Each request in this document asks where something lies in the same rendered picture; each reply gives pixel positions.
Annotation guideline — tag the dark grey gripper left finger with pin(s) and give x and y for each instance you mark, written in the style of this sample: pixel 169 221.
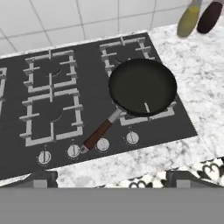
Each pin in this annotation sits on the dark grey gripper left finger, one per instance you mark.
pixel 43 178

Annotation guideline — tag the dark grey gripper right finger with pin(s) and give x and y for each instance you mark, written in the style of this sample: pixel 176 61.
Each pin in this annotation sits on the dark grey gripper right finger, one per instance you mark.
pixel 179 178

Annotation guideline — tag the yellow oil bottle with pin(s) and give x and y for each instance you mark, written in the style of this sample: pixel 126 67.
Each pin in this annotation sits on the yellow oil bottle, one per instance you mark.
pixel 189 20

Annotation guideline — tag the dark maroon bottle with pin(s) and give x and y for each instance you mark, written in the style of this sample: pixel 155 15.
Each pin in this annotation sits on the dark maroon bottle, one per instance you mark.
pixel 209 17

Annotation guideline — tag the black gas hob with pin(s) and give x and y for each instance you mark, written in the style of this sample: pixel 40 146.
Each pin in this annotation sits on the black gas hob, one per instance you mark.
pixel 90 122

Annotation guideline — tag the silver hob knob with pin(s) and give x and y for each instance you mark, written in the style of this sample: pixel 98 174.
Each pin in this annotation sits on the silver hob knob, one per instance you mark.
pixel 44 157
pixel 103 144
pixel 132 137
pixel 73 150

